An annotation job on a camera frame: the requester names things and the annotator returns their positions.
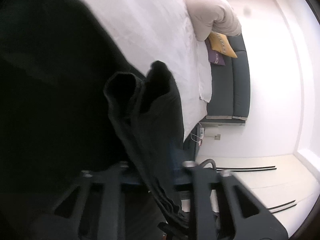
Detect black mesh chair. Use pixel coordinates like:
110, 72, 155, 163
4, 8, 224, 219
198, 159, 217, 171

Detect rolled white duvet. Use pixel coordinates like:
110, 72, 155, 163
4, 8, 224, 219
185, 0, 241, 41

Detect black pants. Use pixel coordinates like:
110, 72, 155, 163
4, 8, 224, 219
1, 0, 189, 239

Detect bedside power strip cables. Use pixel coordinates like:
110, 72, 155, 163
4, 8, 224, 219
190, 126, 206, 147

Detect white round bed mattress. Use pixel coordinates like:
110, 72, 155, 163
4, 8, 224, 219
81, 0, 207, 135

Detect yellow cushion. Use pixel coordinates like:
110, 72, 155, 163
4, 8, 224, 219
208, 31, 237, 58

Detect purple cushion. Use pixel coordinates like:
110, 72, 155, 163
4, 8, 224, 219
205, 39, 225, 66

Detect dark green headboard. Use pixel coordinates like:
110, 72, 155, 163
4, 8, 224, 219
201, 35, 251, 126

